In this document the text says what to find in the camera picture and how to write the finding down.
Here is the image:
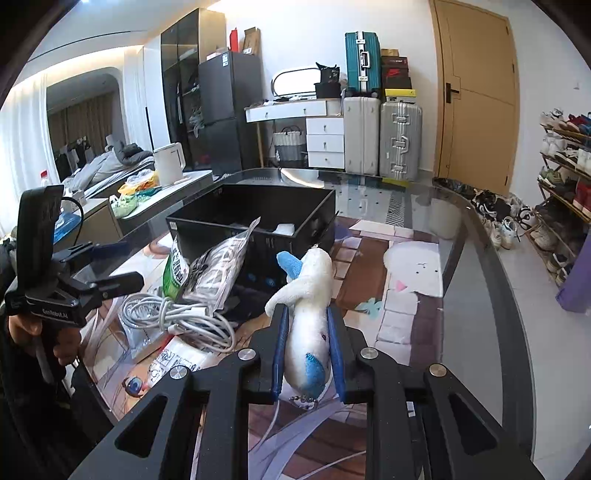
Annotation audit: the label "wooden shoe rack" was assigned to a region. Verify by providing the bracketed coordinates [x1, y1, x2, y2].
[529, 108, 590, 287]

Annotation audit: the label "black glass cabinet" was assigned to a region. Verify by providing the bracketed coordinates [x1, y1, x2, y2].
[160, 8, 226, 171]

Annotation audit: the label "person's left hand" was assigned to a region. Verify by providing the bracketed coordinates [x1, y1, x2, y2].
[8, 315, 81, 366]

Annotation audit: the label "white cable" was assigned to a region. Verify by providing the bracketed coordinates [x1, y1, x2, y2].
[117, 292, 238, 354]

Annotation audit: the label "grey white side cabinet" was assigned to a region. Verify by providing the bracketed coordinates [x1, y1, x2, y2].
[78, 170, 213, 244]

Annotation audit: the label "white suitcase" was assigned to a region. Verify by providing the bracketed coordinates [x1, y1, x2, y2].
[342, 97, 381, 176]

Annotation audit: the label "white trash bin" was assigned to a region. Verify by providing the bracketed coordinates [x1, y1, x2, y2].
[428, 177, 476, 240]

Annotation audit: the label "silver ribbed suitcase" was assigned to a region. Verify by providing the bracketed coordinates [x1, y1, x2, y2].
[379, 101, 423, 181]

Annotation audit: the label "tan wooden door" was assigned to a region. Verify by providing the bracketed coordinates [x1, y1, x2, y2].
[430, 1, 520, 195]

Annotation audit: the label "stacked shoe boxes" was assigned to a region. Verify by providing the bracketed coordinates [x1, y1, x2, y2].
[381, 49, 417, 103]

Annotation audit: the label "purple bag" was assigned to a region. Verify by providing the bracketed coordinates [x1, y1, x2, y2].
[556, 253, 591, 314]

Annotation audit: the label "oval desk mirror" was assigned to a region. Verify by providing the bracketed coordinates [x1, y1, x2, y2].
[270, 67, 321, 98]

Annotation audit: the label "black refrigerator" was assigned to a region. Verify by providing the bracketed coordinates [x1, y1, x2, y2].
[198, 51, 263, 176]

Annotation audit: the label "white blue plush toy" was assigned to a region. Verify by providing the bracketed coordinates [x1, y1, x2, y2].
[264, 246, 332, 401]

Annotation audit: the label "black storage bin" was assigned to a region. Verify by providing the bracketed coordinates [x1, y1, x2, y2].
[166, 184, 337, 293]

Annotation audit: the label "teal suitcase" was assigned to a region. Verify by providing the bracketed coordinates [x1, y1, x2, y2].
[345, 31, 382, 98]

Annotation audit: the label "white drawer desk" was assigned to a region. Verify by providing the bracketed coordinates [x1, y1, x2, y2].
[245, 99, 345, 170]

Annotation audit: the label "green white snack bag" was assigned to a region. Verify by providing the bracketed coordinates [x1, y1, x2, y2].
[161, 239, 190, 300]

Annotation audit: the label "woven laundry basket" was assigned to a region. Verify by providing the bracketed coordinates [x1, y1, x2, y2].
[273, 126, 308, 168]

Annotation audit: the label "black bag on desk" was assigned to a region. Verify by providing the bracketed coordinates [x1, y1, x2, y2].
[315, 63, 341, 99]

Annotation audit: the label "white electric kettle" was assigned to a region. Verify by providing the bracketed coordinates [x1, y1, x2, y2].
[153, 142, 185, 187]

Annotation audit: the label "anime printed desk mat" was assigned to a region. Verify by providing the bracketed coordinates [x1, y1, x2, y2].
[78, 216, 447, 480]

